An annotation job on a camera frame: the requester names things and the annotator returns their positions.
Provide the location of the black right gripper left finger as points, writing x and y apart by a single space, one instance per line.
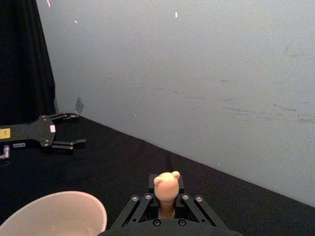
139 209

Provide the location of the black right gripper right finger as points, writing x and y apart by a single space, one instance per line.
197 209

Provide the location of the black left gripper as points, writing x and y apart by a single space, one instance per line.
32 134

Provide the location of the peach bear-head figure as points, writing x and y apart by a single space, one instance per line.
166 187

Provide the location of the black table cloth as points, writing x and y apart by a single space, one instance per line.
118 162

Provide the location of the black curtain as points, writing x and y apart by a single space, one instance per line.
22 59

